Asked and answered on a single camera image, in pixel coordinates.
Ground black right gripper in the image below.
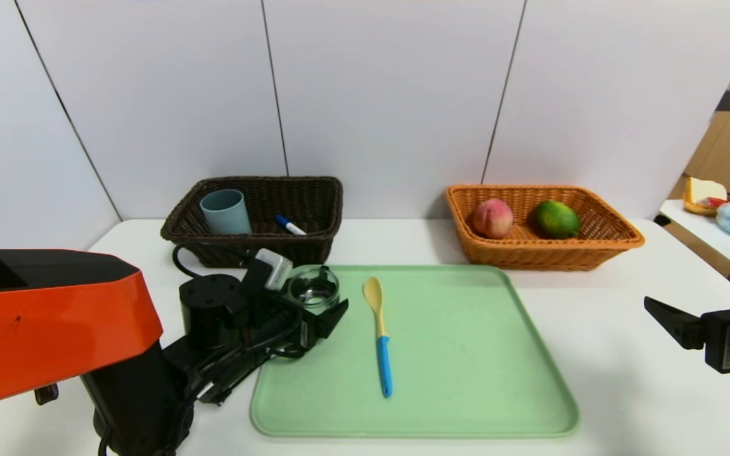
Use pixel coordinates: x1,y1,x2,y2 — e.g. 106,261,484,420
643,296,730,374

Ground yellow spoon blue handle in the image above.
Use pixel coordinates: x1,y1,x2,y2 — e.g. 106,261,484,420
363,277,395,399

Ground orange wicker basket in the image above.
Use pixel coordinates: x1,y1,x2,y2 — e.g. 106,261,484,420
445,184,646,272

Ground black left wrist camera cable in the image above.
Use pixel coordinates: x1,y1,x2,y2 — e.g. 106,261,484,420
171,243,259,281

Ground clear glass jar black clips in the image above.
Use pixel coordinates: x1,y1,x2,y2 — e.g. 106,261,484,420
287,265,341,315

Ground green lime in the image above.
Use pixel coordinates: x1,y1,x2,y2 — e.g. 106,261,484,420
534,200,583,239

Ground white side table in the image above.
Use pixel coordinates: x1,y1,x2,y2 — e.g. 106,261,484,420
658,200,730,277

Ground blue-grey plastic cup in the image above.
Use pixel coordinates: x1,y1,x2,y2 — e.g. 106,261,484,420
200,189,252,236

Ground dark brown wicker basket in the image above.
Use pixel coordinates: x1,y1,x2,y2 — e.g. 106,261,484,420
160,176,344,269

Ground white marker blue cap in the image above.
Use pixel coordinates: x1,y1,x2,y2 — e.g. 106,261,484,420
274,214,308,237

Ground small yellow basket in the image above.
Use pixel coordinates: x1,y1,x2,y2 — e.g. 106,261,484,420
682,193,730,218

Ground cream bread slice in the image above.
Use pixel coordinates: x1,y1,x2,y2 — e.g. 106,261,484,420
685,178,727,205

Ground pink peach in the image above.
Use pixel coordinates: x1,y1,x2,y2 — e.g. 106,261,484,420
473,198,515,240

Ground light green plastic tray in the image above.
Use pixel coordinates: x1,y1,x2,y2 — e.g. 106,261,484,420
251,265,580,439

